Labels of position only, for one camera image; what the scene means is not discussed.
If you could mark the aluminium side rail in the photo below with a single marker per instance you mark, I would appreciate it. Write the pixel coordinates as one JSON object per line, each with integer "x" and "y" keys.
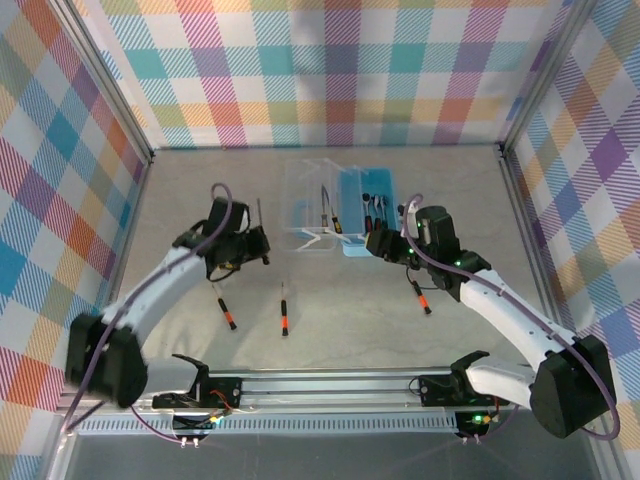
{"x": 537, "y": 260}
{"x": 116, "y": 260}

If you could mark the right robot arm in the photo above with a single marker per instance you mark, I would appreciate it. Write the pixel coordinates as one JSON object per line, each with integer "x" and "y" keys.
{"x": 510, "y": 310}

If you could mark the aluminium corner post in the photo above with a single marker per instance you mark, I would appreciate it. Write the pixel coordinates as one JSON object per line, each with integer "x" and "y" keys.
{"x": 542, "y": 75}
{"x": 102, "y": 75}

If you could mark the long aluminium base rail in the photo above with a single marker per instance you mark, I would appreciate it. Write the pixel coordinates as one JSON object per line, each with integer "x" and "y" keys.
{"x": 325, "y": 387}

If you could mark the orange black precision screwdriver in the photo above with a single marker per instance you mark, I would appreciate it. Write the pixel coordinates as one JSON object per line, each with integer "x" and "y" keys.
{"x": 421, "y": 300}
{"x": 284, "y": 315}
{"x": 227, "y": 315}

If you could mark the light blue plastic toolbox base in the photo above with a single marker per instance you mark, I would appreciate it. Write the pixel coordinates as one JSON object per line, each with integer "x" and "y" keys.
{"x": 352, "y": 210}

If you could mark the transparent toolbox lid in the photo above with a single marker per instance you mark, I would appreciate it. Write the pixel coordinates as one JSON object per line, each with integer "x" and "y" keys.
{"x": 310, "y": 190}

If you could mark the grey metal base plate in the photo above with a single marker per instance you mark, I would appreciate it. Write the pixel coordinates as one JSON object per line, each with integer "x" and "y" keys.
{"x": 325, "y": 460}

